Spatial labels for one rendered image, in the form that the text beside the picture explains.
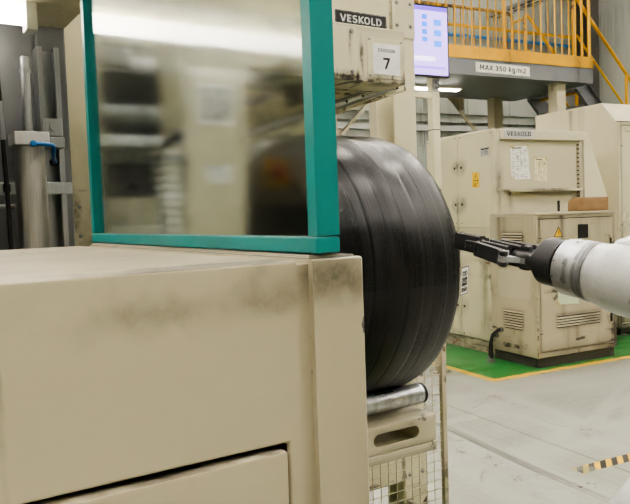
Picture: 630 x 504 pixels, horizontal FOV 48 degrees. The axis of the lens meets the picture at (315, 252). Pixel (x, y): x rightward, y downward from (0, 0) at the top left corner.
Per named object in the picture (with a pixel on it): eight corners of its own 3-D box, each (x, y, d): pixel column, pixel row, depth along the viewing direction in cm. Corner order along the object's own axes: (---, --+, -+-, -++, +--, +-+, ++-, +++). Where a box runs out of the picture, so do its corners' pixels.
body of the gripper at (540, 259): (586, 239, 111) (538, 230, 119) (550, 243, 107) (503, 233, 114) (580, 286, 113) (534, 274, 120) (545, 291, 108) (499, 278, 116)
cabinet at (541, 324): (540, 369, 564) (537, 213, 558) (491, 357, 616) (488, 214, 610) (620, 356, 605) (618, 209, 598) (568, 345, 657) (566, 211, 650)
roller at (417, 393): (287, 439, 136) (292, 421, 134) (276, 422, 139) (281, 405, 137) (425, 407, 155) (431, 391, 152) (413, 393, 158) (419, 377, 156)
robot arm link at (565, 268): (581, 244, 102) (548, 237, 106) (574, 305, 103) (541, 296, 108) (620, 240, 106) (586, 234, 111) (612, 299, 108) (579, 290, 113)
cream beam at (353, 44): (199, 67, 158) (196, 0, 157) (159, 86, 179) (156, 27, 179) (408, 85, 191) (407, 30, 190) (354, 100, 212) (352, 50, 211)
